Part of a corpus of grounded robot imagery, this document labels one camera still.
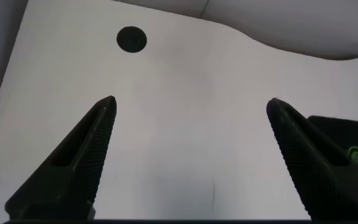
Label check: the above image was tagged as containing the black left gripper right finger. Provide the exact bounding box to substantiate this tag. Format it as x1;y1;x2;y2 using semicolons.
265;97;358;220

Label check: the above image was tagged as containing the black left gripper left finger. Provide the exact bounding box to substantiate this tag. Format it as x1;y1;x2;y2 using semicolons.
4;95;118;220

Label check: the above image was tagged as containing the black green snake mouse pad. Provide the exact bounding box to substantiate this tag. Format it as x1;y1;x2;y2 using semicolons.
307;115;358;180

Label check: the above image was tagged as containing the black round cable grommet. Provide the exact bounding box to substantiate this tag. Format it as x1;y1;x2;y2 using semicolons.
116;26;148;54

